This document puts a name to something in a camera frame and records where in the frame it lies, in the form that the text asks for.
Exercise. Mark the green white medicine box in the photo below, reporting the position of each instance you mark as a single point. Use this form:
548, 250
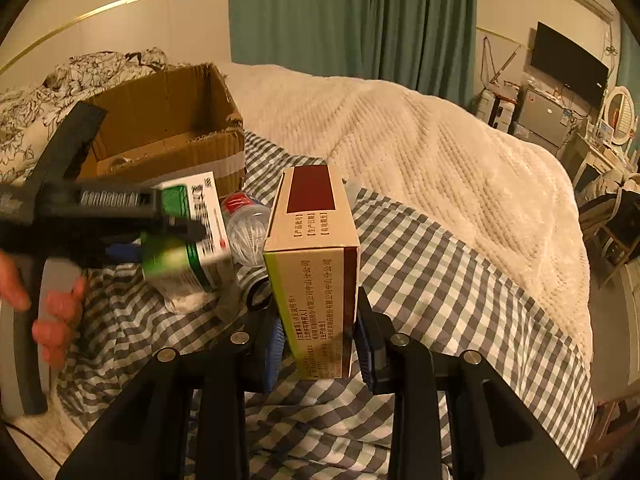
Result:
175, 265

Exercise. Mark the grey checked blanket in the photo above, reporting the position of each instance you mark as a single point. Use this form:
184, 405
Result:
425, 285

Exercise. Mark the person's left hand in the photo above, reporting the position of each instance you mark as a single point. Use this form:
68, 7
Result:
57, 320

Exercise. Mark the brown medicine box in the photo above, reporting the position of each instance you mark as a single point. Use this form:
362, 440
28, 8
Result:
310, 280

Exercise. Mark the grey mini fridge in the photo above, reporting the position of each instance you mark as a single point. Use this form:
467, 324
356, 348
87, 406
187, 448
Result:
542, 117

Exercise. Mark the large cardboard box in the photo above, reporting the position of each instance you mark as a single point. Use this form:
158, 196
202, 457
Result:
165, 105

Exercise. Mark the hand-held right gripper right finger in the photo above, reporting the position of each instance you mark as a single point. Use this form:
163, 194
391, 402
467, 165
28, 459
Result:
367, 355

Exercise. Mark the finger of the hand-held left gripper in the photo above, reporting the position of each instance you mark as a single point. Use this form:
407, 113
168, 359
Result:
185, 227
122, 253

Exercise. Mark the floral patterned duvet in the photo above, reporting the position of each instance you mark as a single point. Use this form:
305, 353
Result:
30, 125

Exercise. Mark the white dressing table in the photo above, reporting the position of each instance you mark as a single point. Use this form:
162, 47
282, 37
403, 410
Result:
595, 160

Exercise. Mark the cream textured blanket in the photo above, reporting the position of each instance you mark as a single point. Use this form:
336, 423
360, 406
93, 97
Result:
425, 135

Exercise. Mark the white storage cabinet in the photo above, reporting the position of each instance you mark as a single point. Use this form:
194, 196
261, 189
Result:
492, 110

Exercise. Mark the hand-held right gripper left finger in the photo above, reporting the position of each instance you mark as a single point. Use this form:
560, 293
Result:
275, 355

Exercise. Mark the clear bottle with red cap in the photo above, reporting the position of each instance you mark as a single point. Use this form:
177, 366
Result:
247, 235

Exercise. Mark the round white mirror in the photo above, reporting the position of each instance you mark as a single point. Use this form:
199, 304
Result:
612, 105

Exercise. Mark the black flat television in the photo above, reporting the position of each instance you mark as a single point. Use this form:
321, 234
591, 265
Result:
567, 62

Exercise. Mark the wooden chair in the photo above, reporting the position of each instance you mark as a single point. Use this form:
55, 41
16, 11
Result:
620, 225

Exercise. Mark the green curtain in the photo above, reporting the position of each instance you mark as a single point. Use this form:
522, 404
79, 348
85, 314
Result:
350, 15
629, 60

